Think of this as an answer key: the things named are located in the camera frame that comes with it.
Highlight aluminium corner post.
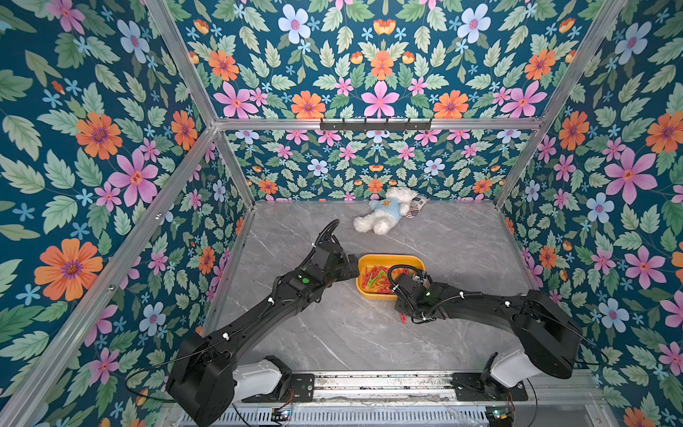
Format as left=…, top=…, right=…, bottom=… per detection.
left=494, top=0, right=628, bottom=213
left=146, top=0, right=255, bottom=211

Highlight aluminium corner post right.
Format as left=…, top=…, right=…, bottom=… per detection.
left=494, top=0, right=628, bottom=213

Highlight yellow plastic storage box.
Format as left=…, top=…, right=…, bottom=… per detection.
left=356, top=254, right=425, bottom=302

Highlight aluminium corner post left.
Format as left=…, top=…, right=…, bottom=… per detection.
left=146, top=0, right=255, bottom=211

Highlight flag print pouch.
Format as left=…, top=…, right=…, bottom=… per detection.
left=406, top=195, right=429, bottom=218

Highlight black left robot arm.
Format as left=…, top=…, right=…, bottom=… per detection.
left=166, top=220, right=359, bottom=426

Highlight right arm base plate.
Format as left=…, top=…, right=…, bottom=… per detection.
left=450, top=372, right=529, bottom=402

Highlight white plush teddy bear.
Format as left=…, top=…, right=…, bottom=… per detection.
left=353, top=187, right=418, bottom=235

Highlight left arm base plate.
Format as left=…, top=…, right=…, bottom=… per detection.
left=243, top=373, right=316, bottom=404

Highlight white vent grille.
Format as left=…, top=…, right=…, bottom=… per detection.
left=178, top=406, right=489, bottom=427

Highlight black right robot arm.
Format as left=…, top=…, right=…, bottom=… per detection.
left=387, top=264, right=585, bottom=389

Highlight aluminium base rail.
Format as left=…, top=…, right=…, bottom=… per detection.
left=293, top=369, right=607, bottom=406

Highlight black hook rail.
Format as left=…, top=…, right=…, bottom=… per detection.
left=318, top=118, right=432, bottom=133

